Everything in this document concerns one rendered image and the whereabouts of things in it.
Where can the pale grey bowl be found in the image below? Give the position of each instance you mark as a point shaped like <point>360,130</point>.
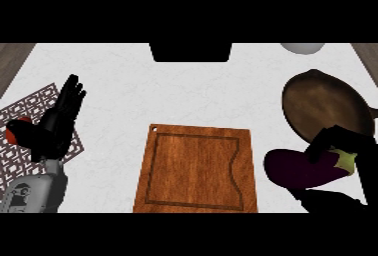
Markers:
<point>303,47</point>

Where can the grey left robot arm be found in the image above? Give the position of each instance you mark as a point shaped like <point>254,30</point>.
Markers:
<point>30,190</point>

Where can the black appliance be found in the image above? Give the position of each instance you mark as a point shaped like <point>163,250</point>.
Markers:
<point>191,51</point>

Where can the brown wooden cutting board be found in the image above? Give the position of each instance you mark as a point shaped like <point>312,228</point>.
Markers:
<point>196,170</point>

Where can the brown patterned placemat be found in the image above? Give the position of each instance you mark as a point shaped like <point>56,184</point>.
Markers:
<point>19,133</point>

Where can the brown round pan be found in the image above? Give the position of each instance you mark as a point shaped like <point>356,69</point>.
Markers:
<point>322,105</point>

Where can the red round object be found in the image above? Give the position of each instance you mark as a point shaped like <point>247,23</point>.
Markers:
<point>10,133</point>

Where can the dark purple eggplant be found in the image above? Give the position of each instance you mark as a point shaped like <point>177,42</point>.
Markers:
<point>303,170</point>

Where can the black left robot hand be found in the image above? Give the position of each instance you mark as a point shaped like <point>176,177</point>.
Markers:
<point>55,128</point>

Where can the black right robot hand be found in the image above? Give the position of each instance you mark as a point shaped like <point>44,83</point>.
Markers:
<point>352,141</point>

